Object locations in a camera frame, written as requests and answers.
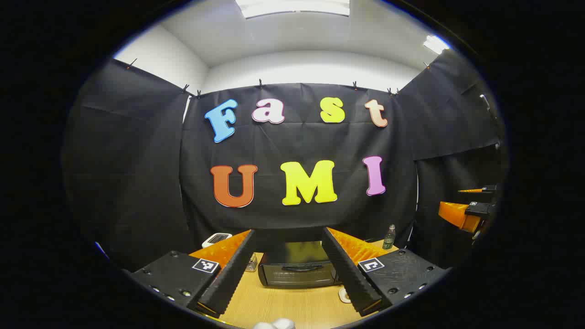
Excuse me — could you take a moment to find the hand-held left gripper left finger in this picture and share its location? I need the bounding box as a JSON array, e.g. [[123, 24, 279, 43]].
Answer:
[[130, 229, 255, 319]]

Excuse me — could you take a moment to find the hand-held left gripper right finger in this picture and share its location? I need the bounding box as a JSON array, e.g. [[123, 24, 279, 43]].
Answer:
[[321, 227, 452, 317]]

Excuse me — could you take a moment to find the black electric oven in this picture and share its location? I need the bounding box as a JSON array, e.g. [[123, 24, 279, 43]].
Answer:
[[257, 240, 344, 289]]

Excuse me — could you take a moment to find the white toaster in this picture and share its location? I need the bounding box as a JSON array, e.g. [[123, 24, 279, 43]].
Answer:
[[202, 233, 233, 248]]

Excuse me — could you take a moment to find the ceiling light panel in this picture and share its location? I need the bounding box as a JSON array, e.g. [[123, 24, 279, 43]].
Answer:
[[235, 0, 351, 19], [423, 35, 451, 55]]

